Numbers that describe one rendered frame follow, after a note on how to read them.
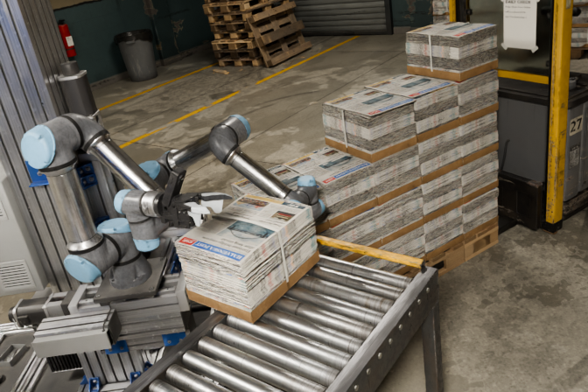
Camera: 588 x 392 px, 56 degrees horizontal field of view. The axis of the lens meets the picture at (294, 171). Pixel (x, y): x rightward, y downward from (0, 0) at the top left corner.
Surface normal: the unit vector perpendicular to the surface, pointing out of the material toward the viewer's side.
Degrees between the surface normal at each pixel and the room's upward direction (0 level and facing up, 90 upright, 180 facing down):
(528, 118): 90
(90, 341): 90
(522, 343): 0
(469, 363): 0
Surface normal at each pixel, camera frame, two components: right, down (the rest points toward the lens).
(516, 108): -0.83, 0.33
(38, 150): -0.42, 0.30
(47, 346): 0.03, 0.40
